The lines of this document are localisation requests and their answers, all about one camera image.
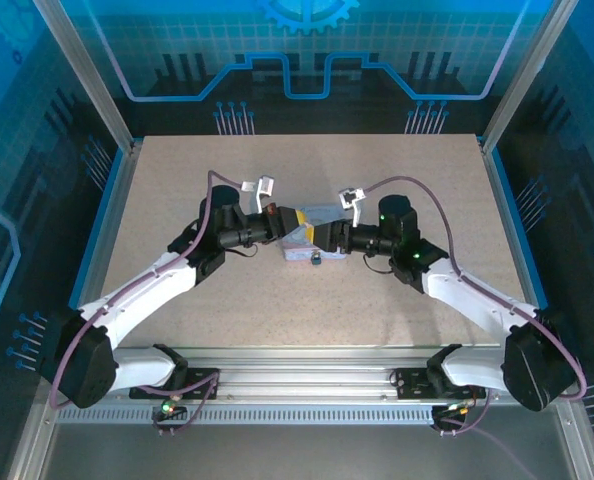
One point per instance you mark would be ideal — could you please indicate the clear plastic bag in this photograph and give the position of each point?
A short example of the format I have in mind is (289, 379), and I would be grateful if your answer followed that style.
(322, 212)

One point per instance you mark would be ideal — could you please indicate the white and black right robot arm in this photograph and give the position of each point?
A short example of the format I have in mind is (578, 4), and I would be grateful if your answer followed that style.
(477, 295)

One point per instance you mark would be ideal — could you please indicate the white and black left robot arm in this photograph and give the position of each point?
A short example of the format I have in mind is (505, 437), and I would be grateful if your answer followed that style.
(142, 286)

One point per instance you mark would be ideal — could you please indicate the blue table edge strip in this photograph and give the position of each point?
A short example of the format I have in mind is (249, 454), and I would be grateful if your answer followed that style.
(94, 240)
(519, 230)

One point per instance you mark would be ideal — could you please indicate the aluminium mounting rail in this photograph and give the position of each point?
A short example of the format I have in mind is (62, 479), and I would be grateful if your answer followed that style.
(302, 375)

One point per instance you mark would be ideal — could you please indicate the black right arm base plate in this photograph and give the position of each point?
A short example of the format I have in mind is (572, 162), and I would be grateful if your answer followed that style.
(409, 385)

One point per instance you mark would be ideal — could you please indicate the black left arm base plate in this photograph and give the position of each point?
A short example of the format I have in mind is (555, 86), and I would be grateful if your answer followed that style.
(202, 382)

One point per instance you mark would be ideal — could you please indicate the aluminium frame post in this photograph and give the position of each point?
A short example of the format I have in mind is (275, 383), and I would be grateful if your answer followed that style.
(84, 75)
(522, 75)

